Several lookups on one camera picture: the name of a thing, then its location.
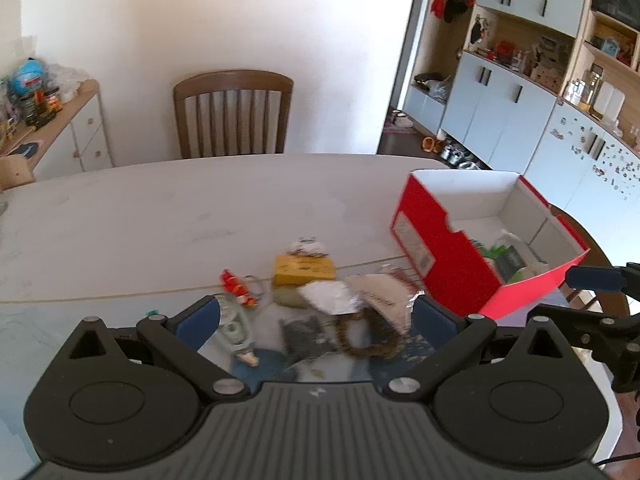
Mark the brown fuzzy scrunchie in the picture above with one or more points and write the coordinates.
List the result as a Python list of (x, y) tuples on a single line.
[(366, 334)]

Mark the blue globe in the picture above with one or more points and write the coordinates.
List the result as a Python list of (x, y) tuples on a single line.
[(28, 77)]

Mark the red cardboard shoe box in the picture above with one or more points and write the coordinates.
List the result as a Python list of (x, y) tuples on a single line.
[(447, 221)]

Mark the red yellow toy figure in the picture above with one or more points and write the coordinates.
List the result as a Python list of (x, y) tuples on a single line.
[(236, 288)]

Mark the beige oval plush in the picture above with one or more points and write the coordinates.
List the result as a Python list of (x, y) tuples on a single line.
[(289, 296)]

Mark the yellow small box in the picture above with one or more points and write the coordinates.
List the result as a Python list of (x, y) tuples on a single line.
[(296, 270)]

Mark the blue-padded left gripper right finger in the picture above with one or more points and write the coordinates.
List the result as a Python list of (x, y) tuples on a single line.
[(457, 342)]

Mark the white plush tooth badge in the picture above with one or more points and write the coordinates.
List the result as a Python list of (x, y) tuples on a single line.
[(307, 247)]

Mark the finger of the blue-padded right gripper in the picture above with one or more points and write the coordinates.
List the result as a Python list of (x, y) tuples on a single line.
[(612, 341), (624, 279)]

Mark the brown wooden chair far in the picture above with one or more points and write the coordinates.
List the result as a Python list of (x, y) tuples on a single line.
[(232, 112)]

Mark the dark glitter zip bag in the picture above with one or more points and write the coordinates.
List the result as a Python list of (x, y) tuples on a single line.
[(306, 339)]

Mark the silver foil snack packet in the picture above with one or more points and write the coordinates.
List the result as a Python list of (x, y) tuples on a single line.
[(331, 297)]

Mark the white drawer sideboard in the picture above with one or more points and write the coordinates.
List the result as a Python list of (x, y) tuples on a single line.
[(73, 142)]

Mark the brown wooden chair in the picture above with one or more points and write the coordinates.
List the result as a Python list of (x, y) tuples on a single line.
[(612, 303), (232, 112)]

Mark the brown wooden chair right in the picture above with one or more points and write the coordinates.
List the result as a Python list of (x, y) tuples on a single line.
[(612, 303)]

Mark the green cat print pouch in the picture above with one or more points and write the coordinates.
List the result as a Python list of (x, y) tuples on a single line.
[(234, 331)]

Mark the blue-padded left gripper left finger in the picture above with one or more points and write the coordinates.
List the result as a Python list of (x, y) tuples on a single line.
[(175, 343)]

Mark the beige snack packet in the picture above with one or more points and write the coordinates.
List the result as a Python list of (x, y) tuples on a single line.
[(392, 298)]

